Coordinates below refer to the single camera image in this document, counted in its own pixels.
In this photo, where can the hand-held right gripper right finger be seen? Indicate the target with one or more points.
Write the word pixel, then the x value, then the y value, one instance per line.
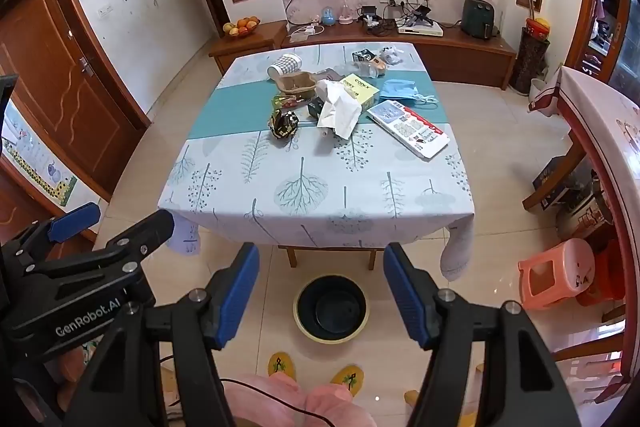
pixel 406 299

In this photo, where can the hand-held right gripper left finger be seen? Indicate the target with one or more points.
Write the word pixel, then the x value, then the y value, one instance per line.
pixel 235 294

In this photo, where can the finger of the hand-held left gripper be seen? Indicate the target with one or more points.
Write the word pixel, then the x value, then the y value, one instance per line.
pixel 75 219
pixel 145 232

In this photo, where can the black bin with yellow rim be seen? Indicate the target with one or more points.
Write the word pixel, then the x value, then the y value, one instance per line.
pixel 331 312

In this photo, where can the white red box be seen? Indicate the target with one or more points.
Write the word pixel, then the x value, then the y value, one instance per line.
pixel 410 129

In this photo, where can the white tissue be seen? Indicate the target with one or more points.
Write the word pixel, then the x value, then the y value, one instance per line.
pixel 340 112

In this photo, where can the blue face mask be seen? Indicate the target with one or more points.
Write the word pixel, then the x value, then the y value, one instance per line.
pixel 402 89

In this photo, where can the beige woven bag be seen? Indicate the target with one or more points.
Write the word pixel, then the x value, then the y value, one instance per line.
pixel 297 83

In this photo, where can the checkered paper cup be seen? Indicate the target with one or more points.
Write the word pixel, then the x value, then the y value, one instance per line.
pixel 286 65

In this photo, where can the clear plastic wrapper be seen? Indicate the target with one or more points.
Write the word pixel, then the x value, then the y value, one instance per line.
pixel 392 55

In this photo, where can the black printed packet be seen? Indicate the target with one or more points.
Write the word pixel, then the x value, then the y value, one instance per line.
pixel 362 55

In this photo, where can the person's pink trouser legs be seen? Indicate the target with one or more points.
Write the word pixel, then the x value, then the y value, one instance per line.
pixel 280 402

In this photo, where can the brown wooden door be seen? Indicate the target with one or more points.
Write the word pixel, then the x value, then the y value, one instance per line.
pixel 60 87

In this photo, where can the orange plastic stool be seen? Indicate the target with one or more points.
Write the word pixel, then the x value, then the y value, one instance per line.
pixel 560 257

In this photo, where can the black gold crumpled wrapper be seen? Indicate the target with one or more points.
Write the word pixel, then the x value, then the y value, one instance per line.
pixel 283 124

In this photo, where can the dark printed carton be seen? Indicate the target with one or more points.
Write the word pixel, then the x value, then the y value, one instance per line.
pixel 555 182

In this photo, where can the small patterned snack packet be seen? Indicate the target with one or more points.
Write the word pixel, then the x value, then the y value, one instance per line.
pixel 285 102

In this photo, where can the small wooden side cabinet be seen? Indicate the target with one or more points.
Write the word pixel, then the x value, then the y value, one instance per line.
pixel 240 49

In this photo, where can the red plastic stool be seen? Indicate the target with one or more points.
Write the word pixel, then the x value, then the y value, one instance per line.
pixel 612 277

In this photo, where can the yellow cardboard box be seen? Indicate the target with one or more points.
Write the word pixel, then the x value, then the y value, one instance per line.
pixel 364 89

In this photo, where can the fruit bowl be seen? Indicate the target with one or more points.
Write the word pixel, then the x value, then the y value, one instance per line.
pixel 241 28

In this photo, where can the tall dark floor vase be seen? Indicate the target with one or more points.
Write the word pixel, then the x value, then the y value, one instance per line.
pixel 529 62

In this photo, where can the white set-top box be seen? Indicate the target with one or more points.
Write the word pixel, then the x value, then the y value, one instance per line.
pixel 420 30

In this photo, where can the pink patterned table cover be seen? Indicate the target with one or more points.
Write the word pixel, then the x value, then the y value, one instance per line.
pixel 600 107

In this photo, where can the blue round ornament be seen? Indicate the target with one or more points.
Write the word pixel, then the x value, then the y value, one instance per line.
pixel 328 17

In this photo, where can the dark green air fryer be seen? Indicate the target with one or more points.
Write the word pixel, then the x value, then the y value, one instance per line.
pixel 477 19

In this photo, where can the wooden display cabinet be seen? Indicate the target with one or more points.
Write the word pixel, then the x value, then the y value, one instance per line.
pixel 607 7

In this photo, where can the children's wall poster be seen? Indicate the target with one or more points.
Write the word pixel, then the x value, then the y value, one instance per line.
pixel 30 157

